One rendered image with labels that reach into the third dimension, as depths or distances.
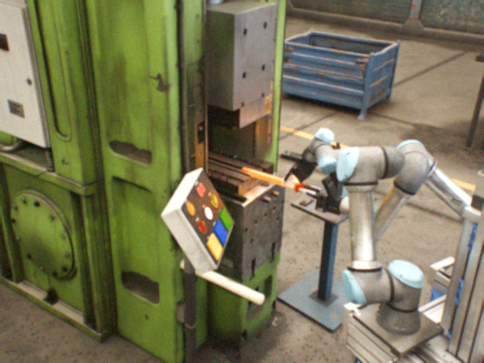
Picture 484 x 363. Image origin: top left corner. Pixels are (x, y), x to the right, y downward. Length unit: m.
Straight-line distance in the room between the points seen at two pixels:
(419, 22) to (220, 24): 8.25
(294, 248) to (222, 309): 1.05
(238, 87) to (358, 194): 0.76
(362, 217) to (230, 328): 1.35
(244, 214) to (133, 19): 0.99
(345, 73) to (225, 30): 4.10
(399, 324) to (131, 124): 1.38
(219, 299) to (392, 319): 1.17
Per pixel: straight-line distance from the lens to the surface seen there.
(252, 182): 2.65
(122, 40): 2.41
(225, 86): 2.35
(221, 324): 3.06
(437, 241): 4.22
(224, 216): 2.22
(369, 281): 1.93
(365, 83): 6.21
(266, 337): 3.18
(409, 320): 2.07
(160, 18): 2.16
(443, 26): 10.27
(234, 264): 2.78
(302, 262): 3.75
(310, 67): 6.49
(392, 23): 10.63
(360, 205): 1.90
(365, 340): 2.21
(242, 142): 2.91
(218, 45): 2.33
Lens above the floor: 2.17
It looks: 27 degrees down
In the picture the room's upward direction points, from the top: 1 degrees clockwise
